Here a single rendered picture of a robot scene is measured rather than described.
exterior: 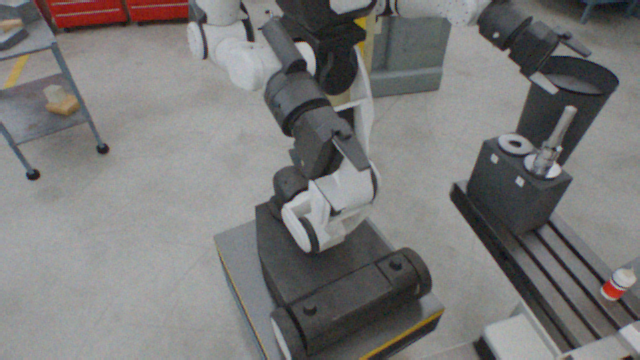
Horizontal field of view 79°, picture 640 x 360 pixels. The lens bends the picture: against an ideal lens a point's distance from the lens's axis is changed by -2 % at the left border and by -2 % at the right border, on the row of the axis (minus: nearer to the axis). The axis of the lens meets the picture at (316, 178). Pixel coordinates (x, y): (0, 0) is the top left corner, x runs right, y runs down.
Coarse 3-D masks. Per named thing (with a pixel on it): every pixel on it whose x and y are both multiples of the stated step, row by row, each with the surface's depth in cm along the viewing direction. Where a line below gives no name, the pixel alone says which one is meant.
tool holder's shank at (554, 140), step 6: (570, 108) 92; (576, 108) 92; (564, 114) 92; (570, 114) 91; (564, 120) 93; (570, 120) 93; (558, 126) 95; (564, 126) 94; (558, 132) 95; (564, 132) 95; (552, 138) 97; (558, 138) 96; (552, 144) 98; (558, 144) 97
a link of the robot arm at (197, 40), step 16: (192, 0) 80; (208, 0) 76; (224, 0) 77; (240, 0) 80; (192, 16) 81; (208, 16) 79; (224, 16) 80; (240, 16) 83; (192, 32) 80; (192, 48) 84
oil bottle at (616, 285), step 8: (616, 272) 94; (624, 272) 93; (632, 272) 92; (608, 280) 97; (616, 280) 94; (624, 280) 92; (632, 280) 92; (608, 288) 96; (616, 288) 94; (624, 288) 93; (608, 296) 97; (616, 296) 96
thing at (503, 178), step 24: (504, 144) 110; (528, 144) 110; (480, 168) 118; (504, 168) 109; (528, 168) 103; (552, 168) 103; (480, 192) 121; (504, 192) 111; (528, 192) 103; (552, 192) 103; (504, 216) 114; (528, 216) 107
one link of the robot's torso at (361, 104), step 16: (368, 80) 101; (352, 96) 108; (368, 96) 101; (336, 112) 102; (352, 112) 105; (368, 112) 102; (368, 128) 104; (368, 144) 106; (336, 176) 106; (352, 176) 108; (368, 176) 110; (352, 192) 109; (368, 192) 112; (352, 208) 113
